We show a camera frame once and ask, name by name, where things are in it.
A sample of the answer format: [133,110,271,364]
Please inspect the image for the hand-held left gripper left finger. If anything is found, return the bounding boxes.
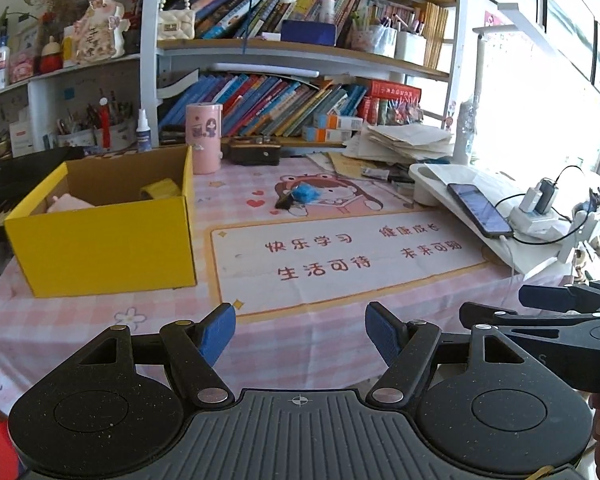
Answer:
[55,302,237,408]

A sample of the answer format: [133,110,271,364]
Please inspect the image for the black piano keyboard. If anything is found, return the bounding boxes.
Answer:
[0,146,83,218]

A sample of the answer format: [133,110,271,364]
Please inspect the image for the white pen tray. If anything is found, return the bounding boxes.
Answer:
[55,117,136,148]

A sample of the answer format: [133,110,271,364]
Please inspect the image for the blue toy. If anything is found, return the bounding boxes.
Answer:
[290,185,320,206]

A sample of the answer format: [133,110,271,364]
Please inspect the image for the pink checked cloth desktop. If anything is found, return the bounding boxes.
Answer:
[0,152,600,411]

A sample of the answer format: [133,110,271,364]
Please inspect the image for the pink soft item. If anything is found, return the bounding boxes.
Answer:
[47,194,96,213]

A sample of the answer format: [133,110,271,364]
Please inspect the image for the white power strip with chargers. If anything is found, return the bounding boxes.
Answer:
[495,165,586,221]

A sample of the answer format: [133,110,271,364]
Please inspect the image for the beige decorative ornament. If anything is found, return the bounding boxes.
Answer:
[72,0,126,65]

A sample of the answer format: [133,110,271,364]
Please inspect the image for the white quilted handbag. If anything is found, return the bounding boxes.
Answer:
[157,0,197,41]

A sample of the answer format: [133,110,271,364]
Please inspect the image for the row of leaning books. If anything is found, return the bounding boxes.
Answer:
[157,74,368,138]

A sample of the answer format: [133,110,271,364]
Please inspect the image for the dark blue plug-in charger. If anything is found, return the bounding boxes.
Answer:
[532,178,561,213]

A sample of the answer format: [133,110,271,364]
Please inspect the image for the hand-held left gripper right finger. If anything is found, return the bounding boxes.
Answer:
[365,302,548,406]

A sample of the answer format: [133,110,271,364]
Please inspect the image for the white spray bottle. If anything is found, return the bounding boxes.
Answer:
[135,108,153,152]

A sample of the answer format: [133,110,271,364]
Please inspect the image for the red marker pen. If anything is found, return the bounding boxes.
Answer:
[100,97,112,148]

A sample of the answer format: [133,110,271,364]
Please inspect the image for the white desk lamp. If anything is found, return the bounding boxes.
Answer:
[409,4,546,207]

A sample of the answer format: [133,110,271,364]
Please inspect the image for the white side shelf unit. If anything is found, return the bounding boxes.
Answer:
[0,52,143,156]

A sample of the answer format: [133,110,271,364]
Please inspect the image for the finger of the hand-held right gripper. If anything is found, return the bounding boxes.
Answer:
[459,302,600,329]
[519,282,600,311]

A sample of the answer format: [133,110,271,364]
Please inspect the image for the red thick book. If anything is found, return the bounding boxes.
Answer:
[357,79,423,126]

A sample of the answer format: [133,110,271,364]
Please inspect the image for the yellow cardboard box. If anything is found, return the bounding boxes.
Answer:
[3,144,198,299]

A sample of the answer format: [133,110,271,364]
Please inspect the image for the red round figurine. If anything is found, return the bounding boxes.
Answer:
[40,35,63,73]

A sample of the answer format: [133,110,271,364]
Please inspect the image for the small white box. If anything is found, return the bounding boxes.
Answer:
[9,120,33,158]

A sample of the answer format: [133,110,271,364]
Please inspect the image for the white bookshelf frame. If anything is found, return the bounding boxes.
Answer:
[140,0,468,153]

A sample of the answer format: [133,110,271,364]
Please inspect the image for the black smartphone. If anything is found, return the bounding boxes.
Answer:
[447,182,515,239]

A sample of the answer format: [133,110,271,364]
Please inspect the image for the pink floral pen cup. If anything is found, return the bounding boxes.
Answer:
[350,24,397,58]

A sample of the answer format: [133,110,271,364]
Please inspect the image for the orange and white carton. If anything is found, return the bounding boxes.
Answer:
[302,127,353,143]
[314,114,363,131]

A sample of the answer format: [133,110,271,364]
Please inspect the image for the black rectangular case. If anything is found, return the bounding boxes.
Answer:
[228,136,282,166]

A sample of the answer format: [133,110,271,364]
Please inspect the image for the white phone cable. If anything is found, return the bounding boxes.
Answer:
[500,235,518,274]

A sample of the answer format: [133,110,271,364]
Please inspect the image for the white plug-in charger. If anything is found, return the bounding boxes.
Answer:
[519,187,543,213]

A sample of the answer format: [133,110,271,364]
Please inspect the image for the stack of loose papers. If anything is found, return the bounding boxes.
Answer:
[342,122,453,166]

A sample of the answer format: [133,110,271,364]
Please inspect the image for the row of upright books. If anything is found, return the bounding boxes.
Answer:
[192,0,451,70]

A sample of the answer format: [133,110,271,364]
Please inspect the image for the white toy figure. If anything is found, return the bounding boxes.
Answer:
[562,207,600,263]

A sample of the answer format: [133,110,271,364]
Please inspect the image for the white pen cup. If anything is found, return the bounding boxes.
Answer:
[395,30,427,66]

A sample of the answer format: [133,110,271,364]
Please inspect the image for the white flat board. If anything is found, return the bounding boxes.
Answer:
[422,162,581,276]

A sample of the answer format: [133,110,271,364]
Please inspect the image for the pink cylindrical tin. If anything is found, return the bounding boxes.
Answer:
[186,102,223,175]

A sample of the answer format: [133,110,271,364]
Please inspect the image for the dark blue box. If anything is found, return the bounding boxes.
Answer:
[280,19,337,47]

